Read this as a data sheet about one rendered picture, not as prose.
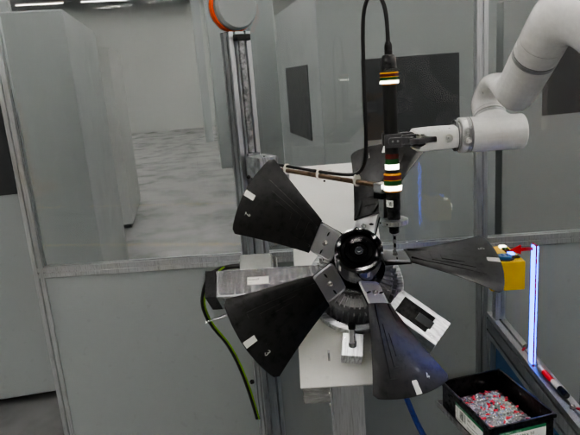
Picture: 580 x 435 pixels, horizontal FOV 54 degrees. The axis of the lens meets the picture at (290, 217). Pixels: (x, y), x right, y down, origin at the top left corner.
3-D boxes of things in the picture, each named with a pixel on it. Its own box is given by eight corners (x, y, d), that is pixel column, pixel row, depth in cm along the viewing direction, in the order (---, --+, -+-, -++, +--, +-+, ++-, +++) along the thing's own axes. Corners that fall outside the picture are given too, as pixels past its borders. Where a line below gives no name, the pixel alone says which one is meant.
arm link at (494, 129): (469, 106, 135) (475, 139, 131) (525, 103, 135) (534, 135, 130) (461, 128, 143) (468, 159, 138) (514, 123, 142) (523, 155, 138)
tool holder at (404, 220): (368, 223, 144) (367, 185, 142) (388, 217, 148) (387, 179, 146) (394, 229, 137) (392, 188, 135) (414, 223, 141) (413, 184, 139)
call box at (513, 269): (475, 278, 184) (475, 246, 182) (506, 275, 184) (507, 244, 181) (490, 296, 169) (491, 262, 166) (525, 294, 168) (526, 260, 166)
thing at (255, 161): (245, 179, 194) (242, 154, 192) (262, 175, 198) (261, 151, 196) (261, 182, 186) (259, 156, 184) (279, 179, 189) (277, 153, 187)
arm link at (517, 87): (501, 12, 118) (462, 104, 145) (519, 72, 111) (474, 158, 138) (545, 10, 118) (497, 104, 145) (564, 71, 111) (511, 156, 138)
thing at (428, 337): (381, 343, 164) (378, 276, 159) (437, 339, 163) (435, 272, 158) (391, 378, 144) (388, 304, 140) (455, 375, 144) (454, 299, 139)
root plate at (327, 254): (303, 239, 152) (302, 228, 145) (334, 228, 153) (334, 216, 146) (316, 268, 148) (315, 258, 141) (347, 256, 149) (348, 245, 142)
